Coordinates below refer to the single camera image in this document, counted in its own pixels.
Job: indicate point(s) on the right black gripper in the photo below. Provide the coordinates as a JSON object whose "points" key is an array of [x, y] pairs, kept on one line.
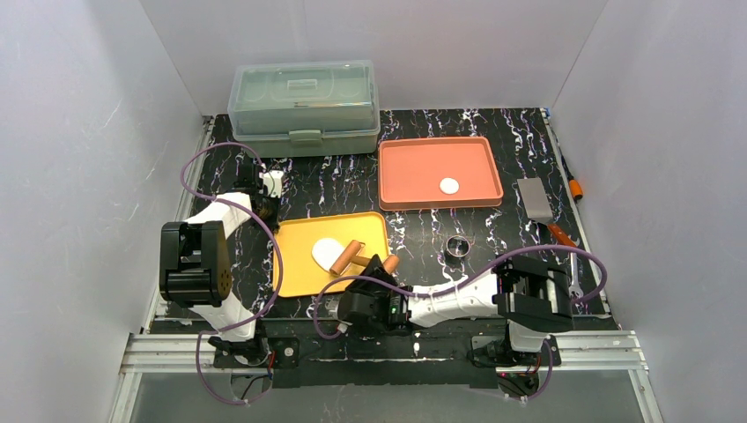
{"points": [[377, 272]]}

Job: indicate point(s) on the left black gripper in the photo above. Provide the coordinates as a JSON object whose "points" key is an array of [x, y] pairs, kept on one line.
{"points": [[256, 177]]}

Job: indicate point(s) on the wooden dough roller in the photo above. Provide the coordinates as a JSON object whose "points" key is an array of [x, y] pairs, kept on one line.
{"points": [[352, 254]]}

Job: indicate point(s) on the white dough ball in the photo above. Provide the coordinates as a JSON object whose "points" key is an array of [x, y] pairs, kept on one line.
{"points": [[326, 251]]}

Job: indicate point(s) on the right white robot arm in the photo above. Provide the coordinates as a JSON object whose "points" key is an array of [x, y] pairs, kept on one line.
{"points": [[532, 295]]}

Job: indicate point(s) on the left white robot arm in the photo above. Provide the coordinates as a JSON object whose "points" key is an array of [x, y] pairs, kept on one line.
{"points": [[194, 263]]}

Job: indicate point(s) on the yellow plastic tray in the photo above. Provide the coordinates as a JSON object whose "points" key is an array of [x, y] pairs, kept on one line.
{"points": [[302, 276]]}

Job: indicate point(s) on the orange-red plastic tray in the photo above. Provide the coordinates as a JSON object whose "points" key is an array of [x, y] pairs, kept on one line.
{"points": [[410, 171]]}

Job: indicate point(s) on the green plastic storage box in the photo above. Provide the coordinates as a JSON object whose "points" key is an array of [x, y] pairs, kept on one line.
{"points": [[318, 109]]}

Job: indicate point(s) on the flat round white wrapper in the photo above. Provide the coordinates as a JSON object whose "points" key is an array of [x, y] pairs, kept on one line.
{"points": [[449, 186]]}

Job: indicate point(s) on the orange black screwdriver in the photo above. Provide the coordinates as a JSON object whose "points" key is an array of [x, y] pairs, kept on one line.
{"points": [[575, 188]]}

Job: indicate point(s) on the metal scraper orange handle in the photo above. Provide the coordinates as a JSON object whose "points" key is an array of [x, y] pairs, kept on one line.
{"points": [[538, 208]]}

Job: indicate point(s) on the aluminium front frame rail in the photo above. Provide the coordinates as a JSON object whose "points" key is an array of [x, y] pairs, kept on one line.
{"points": [[601, 376]]}

